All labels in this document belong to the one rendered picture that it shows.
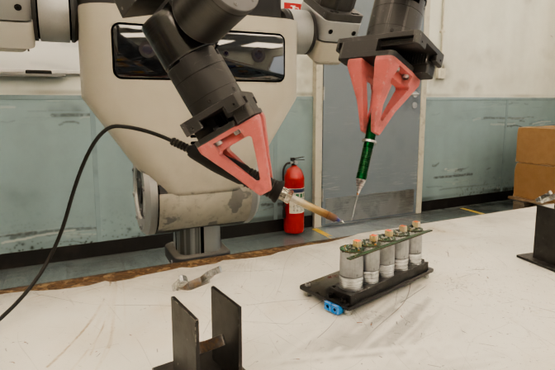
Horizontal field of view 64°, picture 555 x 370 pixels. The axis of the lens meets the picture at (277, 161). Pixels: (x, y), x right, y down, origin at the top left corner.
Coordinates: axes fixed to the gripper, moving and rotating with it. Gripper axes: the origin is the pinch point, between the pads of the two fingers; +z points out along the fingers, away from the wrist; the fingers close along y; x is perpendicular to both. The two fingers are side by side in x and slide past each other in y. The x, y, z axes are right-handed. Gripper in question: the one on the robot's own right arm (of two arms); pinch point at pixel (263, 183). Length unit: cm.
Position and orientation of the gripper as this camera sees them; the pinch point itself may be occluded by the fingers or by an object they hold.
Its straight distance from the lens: 46.6
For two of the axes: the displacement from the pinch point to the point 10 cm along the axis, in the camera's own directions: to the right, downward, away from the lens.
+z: 5.0, 8.6, 0.8
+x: -8.7, 4.8, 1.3
